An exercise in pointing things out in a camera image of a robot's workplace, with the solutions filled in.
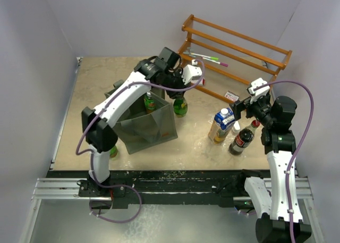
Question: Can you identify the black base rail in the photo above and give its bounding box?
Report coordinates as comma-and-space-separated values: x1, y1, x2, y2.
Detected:
47, 170, 270, 209

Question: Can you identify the green canvas bag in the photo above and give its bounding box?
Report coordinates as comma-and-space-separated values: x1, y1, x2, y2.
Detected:
113, 87, 177, 155

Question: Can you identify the green capped marker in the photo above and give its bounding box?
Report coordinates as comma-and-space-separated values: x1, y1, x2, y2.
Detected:
190, 53, 219, 61

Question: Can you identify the aluminium frame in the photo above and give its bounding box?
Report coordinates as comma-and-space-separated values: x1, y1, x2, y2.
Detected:
18, 173, 326, 243

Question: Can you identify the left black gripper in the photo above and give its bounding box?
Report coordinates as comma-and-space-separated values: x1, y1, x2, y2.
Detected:
161, 68, 191, 99

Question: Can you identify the blue juice carton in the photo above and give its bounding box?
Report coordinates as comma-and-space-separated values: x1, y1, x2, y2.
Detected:
208, 108, 235, 145

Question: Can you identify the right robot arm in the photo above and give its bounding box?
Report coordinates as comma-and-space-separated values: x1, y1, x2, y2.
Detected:
230, 95, 312, 242

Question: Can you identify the green round glass bottle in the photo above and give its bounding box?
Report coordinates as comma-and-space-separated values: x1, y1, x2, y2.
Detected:
109, 145, 118, 160

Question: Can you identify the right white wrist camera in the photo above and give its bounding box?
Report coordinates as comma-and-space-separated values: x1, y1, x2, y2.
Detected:
247, 78, 270, 104

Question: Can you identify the green Perrier glass bottle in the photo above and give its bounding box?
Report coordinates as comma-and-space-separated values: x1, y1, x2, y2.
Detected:
173, 97, 188, 118

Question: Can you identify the orange wooden shelf rack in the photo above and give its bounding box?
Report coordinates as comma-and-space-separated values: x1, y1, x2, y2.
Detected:
178, 14, 292, 103

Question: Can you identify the red white small packet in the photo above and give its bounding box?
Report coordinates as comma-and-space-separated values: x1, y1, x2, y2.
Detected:
224, 91, 239, 102

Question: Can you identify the orange juice plastic bottle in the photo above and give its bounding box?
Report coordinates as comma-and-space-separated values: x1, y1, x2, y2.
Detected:
143, 92, 156, 114

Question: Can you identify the pink capped marker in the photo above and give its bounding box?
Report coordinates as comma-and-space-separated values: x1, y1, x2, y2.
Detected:
203, 57, 228, 68

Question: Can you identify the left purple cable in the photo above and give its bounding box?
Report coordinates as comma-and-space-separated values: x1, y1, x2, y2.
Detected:
75, 58, 206, 224

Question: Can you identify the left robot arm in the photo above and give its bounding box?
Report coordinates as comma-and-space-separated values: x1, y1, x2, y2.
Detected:
79, 47, 189, 196

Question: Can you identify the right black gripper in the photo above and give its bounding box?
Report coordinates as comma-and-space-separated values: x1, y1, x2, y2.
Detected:
229, 93, 275, 127

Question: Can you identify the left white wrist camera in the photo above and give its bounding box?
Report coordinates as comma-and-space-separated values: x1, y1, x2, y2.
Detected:
182, 59, 202, 85

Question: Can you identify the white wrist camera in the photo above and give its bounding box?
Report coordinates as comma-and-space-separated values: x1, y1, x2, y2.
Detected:
182, 59, 202, 85
247, 78, 270, 104

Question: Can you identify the dark cola bottle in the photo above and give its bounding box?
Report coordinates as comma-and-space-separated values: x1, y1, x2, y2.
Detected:
229, 120, 260, 155

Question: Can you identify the grey marker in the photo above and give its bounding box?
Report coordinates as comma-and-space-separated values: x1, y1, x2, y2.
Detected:
183, 47, 196, 58

